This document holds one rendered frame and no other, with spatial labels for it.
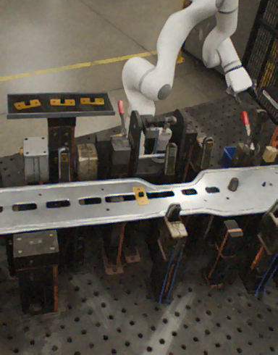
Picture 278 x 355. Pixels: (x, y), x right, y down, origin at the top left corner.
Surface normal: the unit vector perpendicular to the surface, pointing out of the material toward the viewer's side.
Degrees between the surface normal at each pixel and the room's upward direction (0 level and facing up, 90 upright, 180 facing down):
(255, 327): 0
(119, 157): 90
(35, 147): 0
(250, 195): 0
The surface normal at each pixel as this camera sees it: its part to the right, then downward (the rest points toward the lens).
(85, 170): 0.24, 0.65
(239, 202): 0.12, -0.76
